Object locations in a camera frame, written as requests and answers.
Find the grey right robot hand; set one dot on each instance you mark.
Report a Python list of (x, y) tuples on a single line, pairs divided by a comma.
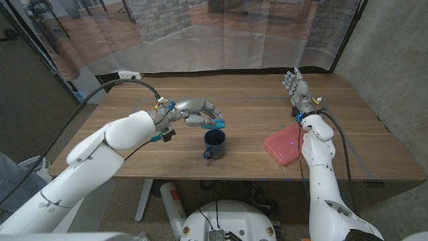
[(300, 92)]

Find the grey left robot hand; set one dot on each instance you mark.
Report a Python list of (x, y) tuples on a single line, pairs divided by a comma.
[(190, 106)]

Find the teal toy phone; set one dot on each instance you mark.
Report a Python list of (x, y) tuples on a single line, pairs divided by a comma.
[(215, 125)]

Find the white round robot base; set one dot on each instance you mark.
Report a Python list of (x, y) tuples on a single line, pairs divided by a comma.
[(234, 221)]

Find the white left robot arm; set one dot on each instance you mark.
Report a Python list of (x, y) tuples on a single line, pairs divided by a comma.
[(83, 164)]

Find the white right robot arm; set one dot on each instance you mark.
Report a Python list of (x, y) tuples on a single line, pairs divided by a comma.
[(324, 187)]

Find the pink plastic box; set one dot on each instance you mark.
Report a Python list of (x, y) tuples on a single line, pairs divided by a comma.
[(282, 145)]

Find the dark blue mug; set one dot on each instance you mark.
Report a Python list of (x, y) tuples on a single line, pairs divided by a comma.
[(215, 147)]

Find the printed room backdrop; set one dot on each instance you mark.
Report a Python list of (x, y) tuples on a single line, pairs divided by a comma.
[(200, 40)]

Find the white power strip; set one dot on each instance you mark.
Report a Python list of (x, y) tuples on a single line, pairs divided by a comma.
[(128, 75)]

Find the white cylinder with orange label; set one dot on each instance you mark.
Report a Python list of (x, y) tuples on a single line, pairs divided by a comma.
[(172, 204)]

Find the white table leg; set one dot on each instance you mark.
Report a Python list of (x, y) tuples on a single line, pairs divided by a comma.
[(143, 201)]

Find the grey electronics module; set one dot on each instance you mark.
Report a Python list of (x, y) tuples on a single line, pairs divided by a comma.
[(216, 236)]

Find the white sneaker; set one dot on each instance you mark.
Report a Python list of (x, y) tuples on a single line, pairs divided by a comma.
[(36, 164)]

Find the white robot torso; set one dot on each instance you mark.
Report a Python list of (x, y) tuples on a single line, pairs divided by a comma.
[(67, 237)]

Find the person's leg in jeans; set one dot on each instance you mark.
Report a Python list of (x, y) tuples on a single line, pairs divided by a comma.
[(13, 177)]

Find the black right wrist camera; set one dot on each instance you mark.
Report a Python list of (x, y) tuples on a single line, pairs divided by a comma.
[(295, 112)]

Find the black backdrop frame pole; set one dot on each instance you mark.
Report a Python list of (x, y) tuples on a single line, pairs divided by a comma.
[(53, 67), (349, 33)]

